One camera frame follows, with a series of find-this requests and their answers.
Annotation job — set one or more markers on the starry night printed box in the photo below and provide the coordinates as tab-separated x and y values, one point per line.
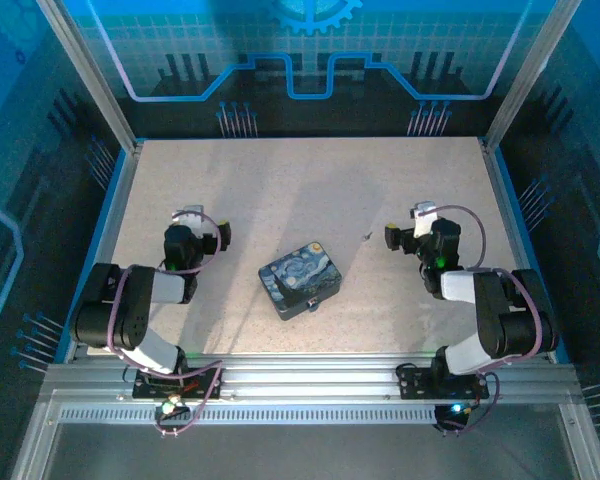
300	275

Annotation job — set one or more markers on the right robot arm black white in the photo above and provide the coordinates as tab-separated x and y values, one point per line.
500	310

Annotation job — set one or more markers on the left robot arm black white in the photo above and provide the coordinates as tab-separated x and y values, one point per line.
130	310

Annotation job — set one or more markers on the blue table edge strip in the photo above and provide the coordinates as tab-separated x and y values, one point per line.
107	210
512	200

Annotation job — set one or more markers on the small lit connector board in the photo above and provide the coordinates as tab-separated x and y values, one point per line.
456	409
170	406

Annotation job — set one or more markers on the aluminium cross beam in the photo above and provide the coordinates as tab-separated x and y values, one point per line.
305	377

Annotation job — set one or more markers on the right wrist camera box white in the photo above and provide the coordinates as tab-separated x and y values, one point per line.
422	220

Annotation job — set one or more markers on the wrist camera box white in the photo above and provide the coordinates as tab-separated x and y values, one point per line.
192	212
422	220

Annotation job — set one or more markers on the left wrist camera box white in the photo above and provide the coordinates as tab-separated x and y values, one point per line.
192	212

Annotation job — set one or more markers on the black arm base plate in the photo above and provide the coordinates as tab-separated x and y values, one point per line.
415	382
145	387

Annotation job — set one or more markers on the aluminium frame post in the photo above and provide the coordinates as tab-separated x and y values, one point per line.
87	70
530	70

